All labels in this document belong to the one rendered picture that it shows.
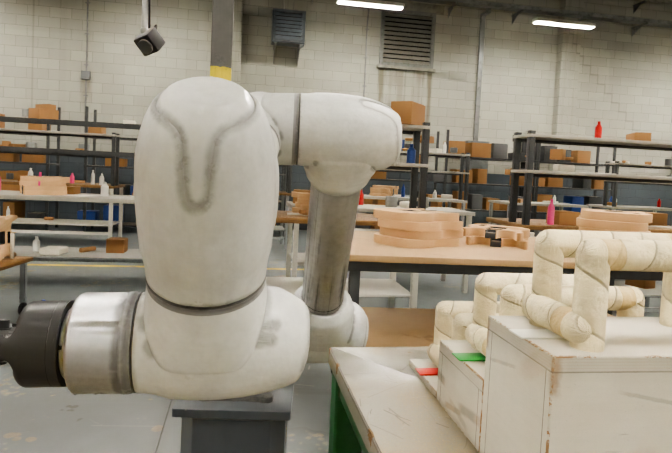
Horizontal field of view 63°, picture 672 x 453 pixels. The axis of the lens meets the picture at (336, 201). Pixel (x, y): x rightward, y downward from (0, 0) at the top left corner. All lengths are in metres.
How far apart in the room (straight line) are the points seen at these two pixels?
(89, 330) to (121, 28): 11.75
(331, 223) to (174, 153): 0.74
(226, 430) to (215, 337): 0.96
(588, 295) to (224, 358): 0.35
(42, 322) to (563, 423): 0.48
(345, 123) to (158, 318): 0.58
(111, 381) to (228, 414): 0.89
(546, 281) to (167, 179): 0.44
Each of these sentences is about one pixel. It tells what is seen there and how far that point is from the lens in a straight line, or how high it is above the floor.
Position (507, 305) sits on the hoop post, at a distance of 0.74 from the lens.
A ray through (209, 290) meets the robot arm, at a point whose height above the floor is 1.17.
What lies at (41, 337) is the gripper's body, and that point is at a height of 1.12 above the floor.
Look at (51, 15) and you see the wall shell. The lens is 12.55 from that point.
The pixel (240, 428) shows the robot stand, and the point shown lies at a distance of 1.42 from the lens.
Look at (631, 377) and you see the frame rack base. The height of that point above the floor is 1.08.
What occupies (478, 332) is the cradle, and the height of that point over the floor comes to 1.05.
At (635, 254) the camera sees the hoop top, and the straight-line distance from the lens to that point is 0.61.
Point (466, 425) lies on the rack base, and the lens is 0.79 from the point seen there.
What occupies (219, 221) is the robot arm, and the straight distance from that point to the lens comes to 0.40.
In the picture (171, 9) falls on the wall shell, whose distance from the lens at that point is 12.16.
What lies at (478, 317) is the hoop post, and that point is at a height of 1.07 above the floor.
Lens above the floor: 1.27
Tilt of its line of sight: 3 degrees down
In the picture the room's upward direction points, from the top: 3 degrees clockwise
